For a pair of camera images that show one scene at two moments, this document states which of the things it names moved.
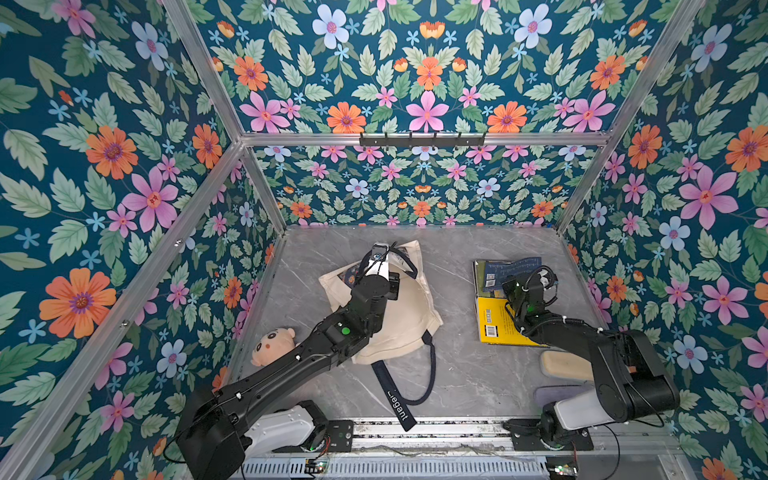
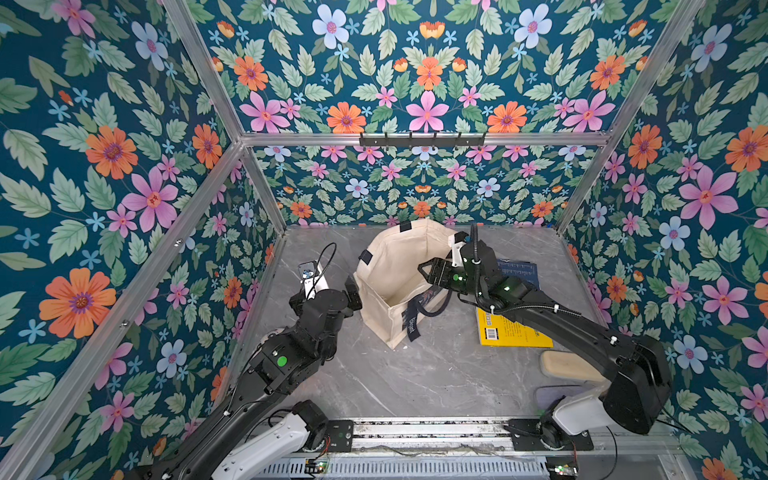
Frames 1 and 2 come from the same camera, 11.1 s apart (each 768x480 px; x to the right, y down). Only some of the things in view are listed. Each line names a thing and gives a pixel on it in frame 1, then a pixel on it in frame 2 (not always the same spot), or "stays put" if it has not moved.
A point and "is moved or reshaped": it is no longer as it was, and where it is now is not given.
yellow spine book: x=497 y=324 stays put
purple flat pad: x=544 y=395 stays put
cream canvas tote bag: x=411 y=314 is moved or reshaped
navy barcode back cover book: x=495 y=273 stays put
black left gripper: x=390 y=287 → x=345 y=308
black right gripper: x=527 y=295 → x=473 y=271
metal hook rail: x=421 y=141 stays put
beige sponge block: x=567 y=365 stays put
